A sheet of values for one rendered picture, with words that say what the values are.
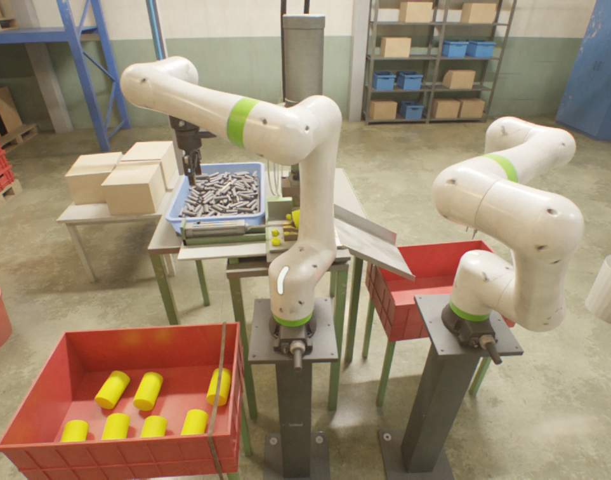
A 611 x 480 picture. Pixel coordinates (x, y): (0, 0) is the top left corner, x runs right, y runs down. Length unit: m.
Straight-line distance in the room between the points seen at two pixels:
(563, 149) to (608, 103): 6.06
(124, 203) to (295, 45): 1.84
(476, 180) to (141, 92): 0.79
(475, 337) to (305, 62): 0.93
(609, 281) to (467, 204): 2.32
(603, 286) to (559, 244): 2.34
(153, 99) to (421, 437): 1.51
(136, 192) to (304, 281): 1.83
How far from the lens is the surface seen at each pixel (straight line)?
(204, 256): 1.37
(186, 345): 1.42
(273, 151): 0.81
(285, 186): 1.29
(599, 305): 3.12
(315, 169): 0.98
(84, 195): 3.00
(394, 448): 2.01
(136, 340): 1.45
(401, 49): 6.41
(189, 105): 0.94
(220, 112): 0.88
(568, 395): 2.56
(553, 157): 1.09
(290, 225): 1.42
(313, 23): 1.16
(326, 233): 1.08
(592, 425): 2.50
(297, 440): 1.62
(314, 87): 1.19
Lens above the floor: 1.78
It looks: 34 degrees down
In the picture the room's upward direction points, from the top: straight up
